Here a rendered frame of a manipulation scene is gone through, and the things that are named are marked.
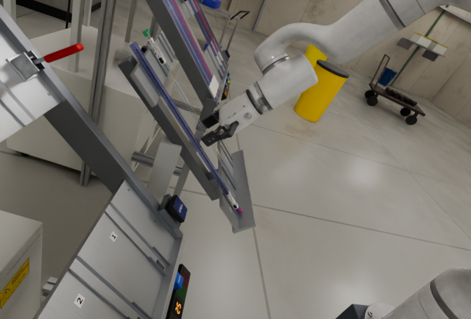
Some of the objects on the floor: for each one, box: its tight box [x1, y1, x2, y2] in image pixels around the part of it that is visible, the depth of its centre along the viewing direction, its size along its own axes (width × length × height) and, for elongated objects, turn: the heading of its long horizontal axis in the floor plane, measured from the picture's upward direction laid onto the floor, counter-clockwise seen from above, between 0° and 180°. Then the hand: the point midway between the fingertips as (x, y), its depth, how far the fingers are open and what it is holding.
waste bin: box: [378, 67, 397, 86], centre depth 893 cm, size 45×41×53 cm
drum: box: [294, 60, 350, 122], centre depth 373 cm, size 46×45×71 cm
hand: (207, 131), depth 76 cm, fingers open, 8 cm apart
